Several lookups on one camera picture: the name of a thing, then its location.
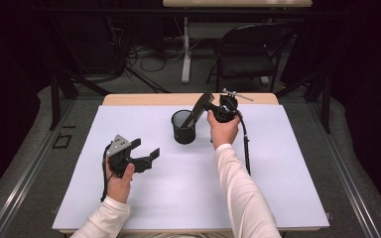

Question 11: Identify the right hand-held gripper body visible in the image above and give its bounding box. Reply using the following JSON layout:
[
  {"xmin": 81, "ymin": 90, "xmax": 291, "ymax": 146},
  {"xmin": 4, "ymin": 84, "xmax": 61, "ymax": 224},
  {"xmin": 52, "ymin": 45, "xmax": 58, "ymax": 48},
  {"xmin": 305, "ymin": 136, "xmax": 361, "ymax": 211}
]
[{"xmin": 211, "ymin": 87, "xmax": 254, "ymax": 124}]

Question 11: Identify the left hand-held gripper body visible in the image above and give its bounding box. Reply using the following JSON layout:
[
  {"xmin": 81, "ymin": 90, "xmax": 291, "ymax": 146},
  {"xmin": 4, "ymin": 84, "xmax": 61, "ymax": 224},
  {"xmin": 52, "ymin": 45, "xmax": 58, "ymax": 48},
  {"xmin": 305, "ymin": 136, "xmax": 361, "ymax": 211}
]
[{"xmin": 105, "ymin": 133, "xmax": 154, "ymax": 179}]

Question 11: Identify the black comb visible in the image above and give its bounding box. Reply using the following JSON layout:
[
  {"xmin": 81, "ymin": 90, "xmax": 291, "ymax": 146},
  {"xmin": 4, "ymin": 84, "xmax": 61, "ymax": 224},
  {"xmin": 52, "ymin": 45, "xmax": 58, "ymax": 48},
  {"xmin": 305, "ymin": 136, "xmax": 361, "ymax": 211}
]
[{"xmin": 181, "ymin": 91, "xmax": 216, "ymax": 129}]

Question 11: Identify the black mesh cup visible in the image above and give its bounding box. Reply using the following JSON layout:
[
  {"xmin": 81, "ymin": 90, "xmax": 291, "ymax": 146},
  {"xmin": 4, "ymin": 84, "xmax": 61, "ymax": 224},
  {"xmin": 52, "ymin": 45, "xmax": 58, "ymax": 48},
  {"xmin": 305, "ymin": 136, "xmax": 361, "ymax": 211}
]
[{"xmin": 171, "ymin": 109, "xmax": 197, "ymax": 145}]

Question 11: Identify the person's right hand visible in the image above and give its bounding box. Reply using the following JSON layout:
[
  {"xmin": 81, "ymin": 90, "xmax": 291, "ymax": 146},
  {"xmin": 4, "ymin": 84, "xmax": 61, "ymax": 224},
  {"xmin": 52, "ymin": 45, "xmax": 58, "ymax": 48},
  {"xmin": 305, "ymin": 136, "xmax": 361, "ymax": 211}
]
[{"xmin": 206, "ymin": 109, "xmax": 243, "ymax": 151}]

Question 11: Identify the person's left hand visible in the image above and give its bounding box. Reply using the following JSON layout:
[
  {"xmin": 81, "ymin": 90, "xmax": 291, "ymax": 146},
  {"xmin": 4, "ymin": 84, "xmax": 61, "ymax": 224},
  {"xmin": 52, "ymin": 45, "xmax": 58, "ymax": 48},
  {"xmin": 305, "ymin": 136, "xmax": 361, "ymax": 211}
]
[{"xmin": 104, "ymin": 155, "xmax": 136, "ymax": 204}]

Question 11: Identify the white board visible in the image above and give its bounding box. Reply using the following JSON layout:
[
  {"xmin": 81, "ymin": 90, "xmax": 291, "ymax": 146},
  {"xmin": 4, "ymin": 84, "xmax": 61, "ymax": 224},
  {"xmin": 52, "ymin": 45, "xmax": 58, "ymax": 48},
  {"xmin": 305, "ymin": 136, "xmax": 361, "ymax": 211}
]
[{"xmin": 52, "ymin": 104, "xmax": 330, "ymax": 231}]

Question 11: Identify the black folding chair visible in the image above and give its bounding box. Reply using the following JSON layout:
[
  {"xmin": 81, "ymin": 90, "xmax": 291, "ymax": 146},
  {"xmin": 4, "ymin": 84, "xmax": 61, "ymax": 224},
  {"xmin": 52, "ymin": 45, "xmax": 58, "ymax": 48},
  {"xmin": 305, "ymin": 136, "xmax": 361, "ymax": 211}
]
[{"xmin": 206, "ymin": 23, "xmax": 296, "ymax": 93}]

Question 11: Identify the white-legged desk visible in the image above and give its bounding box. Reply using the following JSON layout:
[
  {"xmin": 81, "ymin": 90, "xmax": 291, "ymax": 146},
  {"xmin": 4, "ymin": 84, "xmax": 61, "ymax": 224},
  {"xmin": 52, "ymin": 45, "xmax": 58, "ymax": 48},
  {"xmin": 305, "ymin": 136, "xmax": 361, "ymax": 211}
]
[{"xmin": 162, "ymin": 0, "xmax": 314, "ymax": 84}]

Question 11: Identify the black metal stand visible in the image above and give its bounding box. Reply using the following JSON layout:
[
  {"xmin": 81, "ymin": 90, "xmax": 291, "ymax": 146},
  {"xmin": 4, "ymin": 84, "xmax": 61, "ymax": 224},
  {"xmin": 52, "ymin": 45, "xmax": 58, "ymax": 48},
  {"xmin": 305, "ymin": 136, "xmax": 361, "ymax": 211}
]
[
  {"xmin": 274, "ymin": 65, "xmax": 332, "ymax": 134},
  {"xmin": 49, "ymin": 65, "xmax": 111, "ymax": 131}
]

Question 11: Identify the left hand-held gripper cable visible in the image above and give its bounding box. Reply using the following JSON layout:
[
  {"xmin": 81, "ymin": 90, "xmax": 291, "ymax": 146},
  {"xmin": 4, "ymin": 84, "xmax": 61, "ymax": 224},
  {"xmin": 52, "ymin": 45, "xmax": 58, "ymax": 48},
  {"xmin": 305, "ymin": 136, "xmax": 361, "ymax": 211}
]
[{"xmin": 99, "ymin": 145, "xmax": 114, "ymax": 203}]

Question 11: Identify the hand-held gripper cable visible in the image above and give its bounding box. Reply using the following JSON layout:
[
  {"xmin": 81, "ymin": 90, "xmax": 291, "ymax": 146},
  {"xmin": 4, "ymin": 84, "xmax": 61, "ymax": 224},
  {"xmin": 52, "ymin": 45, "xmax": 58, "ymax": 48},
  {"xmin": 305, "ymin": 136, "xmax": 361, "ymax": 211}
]
[
  {"xmin": 99, "ymin": 145, "xmax": 114, "ymax": 203},
  {"xmin": 236, "ymin": 112, "xmax": 253, "ymax": 178}
]

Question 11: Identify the right hand-held gripper cable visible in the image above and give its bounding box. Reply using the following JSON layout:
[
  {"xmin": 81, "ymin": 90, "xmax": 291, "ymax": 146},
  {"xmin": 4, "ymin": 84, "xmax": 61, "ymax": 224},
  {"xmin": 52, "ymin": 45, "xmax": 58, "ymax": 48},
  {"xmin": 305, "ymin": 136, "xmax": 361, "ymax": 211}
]
[{"xmin": 236, "ymin": 112, "xmax": 253, "ymax": 178}]

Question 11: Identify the bundle of floor cables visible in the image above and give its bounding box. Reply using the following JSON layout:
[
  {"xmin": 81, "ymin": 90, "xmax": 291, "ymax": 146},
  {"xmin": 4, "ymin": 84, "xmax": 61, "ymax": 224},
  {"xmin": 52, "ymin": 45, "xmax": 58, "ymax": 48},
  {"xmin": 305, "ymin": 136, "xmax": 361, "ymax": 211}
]
[{"xmin": 110, "ymin": 16, "xmax": 187, "ymax": 94}]

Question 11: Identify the aluminium floor rail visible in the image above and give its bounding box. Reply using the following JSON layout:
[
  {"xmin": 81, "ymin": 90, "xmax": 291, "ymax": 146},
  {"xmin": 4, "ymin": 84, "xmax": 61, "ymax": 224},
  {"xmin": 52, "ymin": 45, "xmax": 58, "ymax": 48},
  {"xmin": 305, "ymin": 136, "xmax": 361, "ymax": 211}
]
[
  {"xmin": 307, "ymin": 102, "xmax": 380, "ymax": 238},
  {"xmin": 0, "ymin": 98, "xmax": 77, "ymax": 238}
]

